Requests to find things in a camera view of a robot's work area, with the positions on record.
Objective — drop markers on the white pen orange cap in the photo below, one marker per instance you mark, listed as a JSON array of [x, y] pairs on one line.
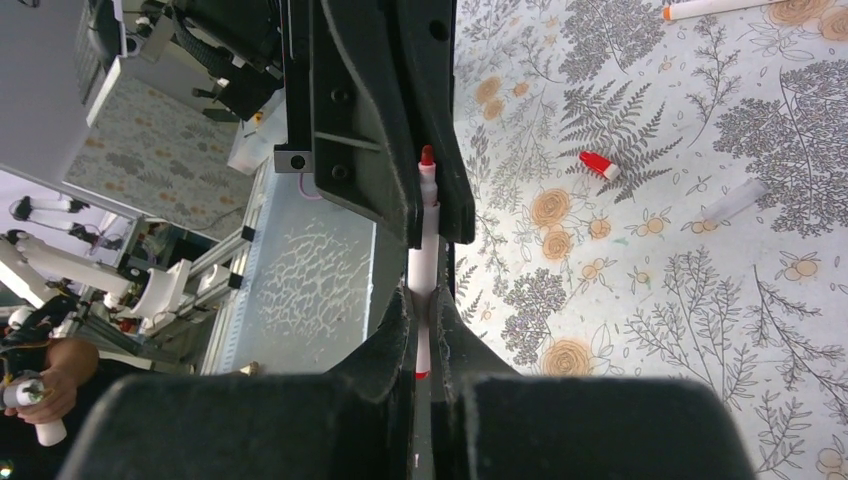
[[699, 8]]

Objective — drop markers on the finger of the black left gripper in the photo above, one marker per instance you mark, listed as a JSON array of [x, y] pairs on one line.
[[362, 140], [426, 40]]

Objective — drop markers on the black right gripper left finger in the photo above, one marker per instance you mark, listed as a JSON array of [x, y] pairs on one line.
[[352, 422]]

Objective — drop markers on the floral patterned mat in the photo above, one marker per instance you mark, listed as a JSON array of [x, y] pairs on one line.
[[572, 274]]

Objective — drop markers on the white pen red tip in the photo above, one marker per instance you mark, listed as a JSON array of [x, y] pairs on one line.
[[422, 266]]

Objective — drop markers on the person hand in background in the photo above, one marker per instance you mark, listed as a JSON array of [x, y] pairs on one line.
[[69, 364]]

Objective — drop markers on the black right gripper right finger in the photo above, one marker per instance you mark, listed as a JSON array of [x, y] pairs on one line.
[[490, 422]]

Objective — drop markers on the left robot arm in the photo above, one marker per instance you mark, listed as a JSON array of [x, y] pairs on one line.
[[256, 49]]

